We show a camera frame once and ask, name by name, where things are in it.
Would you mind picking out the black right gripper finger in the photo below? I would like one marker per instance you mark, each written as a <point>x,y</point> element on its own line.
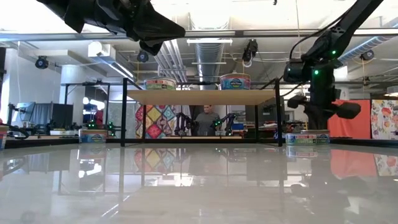
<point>348,110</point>
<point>297,101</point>

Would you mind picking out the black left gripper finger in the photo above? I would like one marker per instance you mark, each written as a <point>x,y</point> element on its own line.
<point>155,28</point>
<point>153,48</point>

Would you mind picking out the silver lid green label can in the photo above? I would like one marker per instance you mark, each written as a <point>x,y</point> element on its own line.
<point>300,139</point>
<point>160,84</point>

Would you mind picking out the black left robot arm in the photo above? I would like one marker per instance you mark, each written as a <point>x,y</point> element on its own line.
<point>53,4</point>

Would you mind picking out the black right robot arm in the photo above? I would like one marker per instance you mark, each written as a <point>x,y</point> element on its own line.
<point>357,15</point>

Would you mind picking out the background black robot arm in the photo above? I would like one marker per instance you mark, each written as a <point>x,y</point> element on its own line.
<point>183,123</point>
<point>225,123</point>

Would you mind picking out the orange cloth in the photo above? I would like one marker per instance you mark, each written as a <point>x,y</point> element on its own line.
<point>351,127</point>

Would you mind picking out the floral print cloth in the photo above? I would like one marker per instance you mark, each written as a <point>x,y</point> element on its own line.
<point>384,119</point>

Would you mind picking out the black metal stand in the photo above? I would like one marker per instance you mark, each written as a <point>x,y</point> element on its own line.
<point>87,83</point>

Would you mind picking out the grey overhead beam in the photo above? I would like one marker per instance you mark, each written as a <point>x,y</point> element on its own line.
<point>31,36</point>

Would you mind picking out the colourful patchwork quilt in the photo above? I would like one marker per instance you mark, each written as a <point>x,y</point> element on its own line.
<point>155,121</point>

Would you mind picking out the person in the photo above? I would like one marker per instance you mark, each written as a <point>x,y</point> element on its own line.
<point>206,121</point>

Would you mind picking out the black monitor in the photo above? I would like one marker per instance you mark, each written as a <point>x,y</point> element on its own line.
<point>62,115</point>

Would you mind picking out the black ceiling camera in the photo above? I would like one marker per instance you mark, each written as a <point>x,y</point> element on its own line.
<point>250,51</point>
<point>41,62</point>
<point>142,56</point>
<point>367,55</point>

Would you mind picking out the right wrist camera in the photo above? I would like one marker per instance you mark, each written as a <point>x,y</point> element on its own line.
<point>295,72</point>

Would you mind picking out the black metal table frame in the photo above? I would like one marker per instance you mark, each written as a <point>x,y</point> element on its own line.
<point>357,142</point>

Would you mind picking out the white insulated ceiling duct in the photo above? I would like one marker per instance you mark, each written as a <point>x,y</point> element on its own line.
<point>367,44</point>

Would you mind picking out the wooden shelf with black frame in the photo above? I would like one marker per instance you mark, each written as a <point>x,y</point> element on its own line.
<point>199,97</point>

